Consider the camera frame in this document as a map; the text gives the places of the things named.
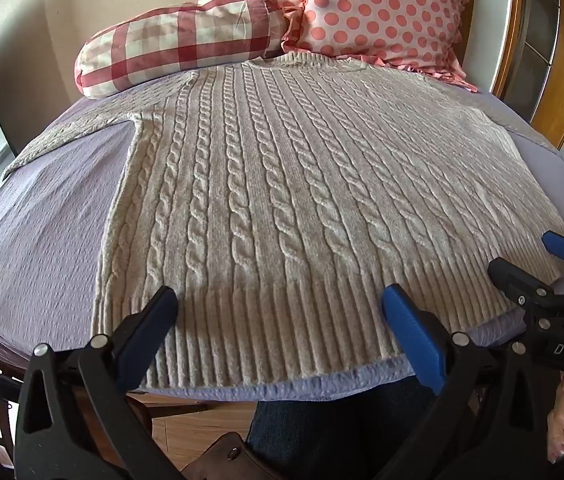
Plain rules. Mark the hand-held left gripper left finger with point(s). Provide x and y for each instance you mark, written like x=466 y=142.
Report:
x=161 y=311

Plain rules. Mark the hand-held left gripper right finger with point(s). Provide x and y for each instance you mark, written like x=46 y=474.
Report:
x=411 y=330

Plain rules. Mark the person's leg in jeans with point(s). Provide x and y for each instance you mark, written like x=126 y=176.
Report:
x=332 y=430

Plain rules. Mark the brown leather pouch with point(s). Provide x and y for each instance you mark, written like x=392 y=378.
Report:
x=234 y=457

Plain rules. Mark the red plaid bolster pillow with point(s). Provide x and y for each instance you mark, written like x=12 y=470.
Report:
x=172 y=45

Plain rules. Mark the pink polka dot pillow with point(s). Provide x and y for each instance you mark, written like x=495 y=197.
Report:
x=382 y=10

